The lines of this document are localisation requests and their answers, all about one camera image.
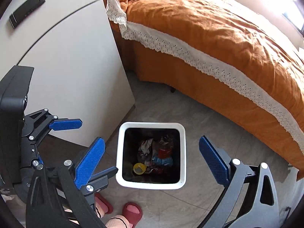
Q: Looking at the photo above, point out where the white lace bed skirt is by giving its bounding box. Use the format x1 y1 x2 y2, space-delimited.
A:
106 0 303 150

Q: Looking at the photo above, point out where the red slipper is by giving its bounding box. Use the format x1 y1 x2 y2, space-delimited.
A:
122 202 143 227
94 192 113 217

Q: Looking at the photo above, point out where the orange red snack wrapper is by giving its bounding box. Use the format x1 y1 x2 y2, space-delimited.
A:
157 147 173 159

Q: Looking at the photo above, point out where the red right slipper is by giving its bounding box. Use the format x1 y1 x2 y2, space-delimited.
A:
122 202 143 227

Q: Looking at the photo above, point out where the orange bed cover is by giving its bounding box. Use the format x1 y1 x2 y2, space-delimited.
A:
104 0 303 179

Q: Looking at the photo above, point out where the white trash bin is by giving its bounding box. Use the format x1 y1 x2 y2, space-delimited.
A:
116 122 187 190

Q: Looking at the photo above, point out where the white drawer cabinet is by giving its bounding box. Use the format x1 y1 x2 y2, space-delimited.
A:
1 0 135 146

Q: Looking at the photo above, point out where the blue plastic bag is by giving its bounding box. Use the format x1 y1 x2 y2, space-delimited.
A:
152 155 173 167

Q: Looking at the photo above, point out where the patterned paper wrapper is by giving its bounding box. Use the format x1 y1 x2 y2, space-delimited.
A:
138 139 153 158

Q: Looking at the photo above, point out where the yellow orange paper cup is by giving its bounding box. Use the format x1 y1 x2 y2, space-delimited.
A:
133 163 146 175

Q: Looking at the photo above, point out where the black drawer handle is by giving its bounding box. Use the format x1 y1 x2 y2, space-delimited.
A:
9 0 45 29

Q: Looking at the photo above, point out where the red left slipper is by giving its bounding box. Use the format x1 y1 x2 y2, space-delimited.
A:
94 192 113 217

